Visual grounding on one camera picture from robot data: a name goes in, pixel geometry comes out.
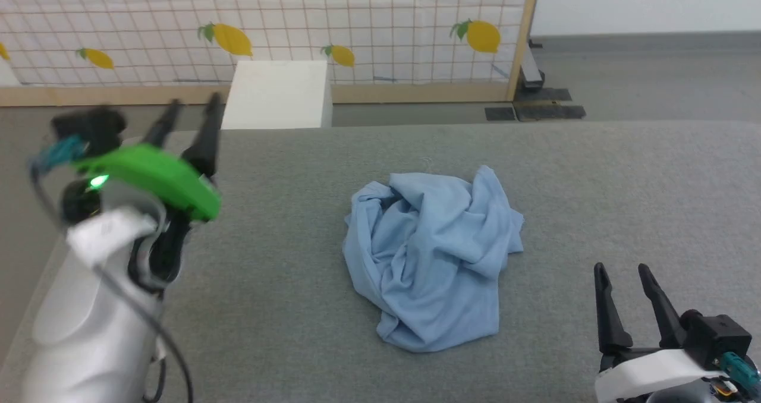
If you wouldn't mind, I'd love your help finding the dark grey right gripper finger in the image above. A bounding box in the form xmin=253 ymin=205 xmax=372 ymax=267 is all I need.
xmin=638 ymin=264 xmax=690 ymax=351
xmin=594 ymin=263 xmax=634 ymax=357

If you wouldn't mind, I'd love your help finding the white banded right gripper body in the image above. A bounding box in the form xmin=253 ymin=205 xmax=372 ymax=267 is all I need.
xmin=595 ymin=346 xmax=724 ymax=403

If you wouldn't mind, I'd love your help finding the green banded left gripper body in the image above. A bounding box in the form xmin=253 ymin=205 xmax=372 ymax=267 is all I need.
xmin=62 ymin=144 xmax=222 ymax=226

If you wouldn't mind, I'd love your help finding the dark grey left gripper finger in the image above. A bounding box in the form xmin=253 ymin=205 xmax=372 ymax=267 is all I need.
xmin=143 ymin=99 xmax=182 ymax=149
xmin=181 ymin=92 xmax=224 ymax=178

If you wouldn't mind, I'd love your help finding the light blue shirt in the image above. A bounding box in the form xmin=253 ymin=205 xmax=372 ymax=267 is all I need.
xmin=342 ymin=165 xmax=525 ymax=354

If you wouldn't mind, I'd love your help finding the white box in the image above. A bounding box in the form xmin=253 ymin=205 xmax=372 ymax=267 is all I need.
xmin=221 ymin=59 xmax=334 ymax=131

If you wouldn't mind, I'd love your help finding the large black floor mat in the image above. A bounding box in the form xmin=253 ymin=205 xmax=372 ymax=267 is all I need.
xmin=514 ymin=87 xmax=587 ymax=122

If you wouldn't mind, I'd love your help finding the grey metal stand foot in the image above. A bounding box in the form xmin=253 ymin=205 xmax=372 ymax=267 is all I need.
xmin=520 ymin=39 xmax=545 ymax=90

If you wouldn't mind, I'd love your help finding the teal right camera connector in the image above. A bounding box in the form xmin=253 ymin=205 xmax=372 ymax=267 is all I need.
xmin=721 ymin=352 xmax=761 ymax=393

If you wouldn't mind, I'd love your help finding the teal camera connector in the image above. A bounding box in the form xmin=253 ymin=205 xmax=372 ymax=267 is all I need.
xmin=42 ymin=134 xmax=89 ymax=169
xmin=721 ymin=352 xmax=761 ymax=393

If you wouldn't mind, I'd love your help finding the teal left camera connector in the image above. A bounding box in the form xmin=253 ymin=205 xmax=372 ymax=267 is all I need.
xmin=42 ymin=134 xmax=89 ymax=169

